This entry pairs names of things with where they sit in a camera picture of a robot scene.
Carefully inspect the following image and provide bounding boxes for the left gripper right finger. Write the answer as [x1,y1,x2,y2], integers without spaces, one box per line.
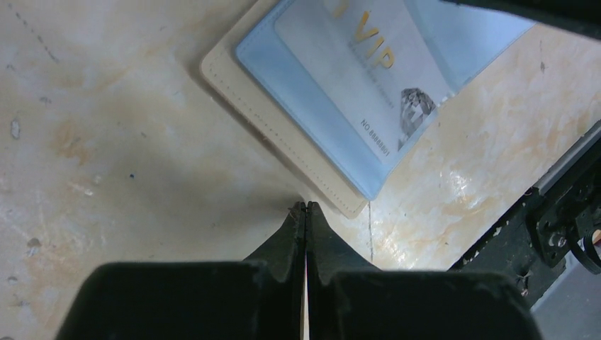
[305,202,379,339]

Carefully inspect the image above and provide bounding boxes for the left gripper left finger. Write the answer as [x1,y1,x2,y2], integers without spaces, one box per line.
[245,202,306,339]

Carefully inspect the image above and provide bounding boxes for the beige card holder wallet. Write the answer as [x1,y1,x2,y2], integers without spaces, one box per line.
[200,1,533,218]

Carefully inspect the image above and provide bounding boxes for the white credit card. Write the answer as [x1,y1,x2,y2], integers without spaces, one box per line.
[274,1,450,164]

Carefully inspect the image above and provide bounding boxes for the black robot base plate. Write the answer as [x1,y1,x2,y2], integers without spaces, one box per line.
[451,123,600,305]

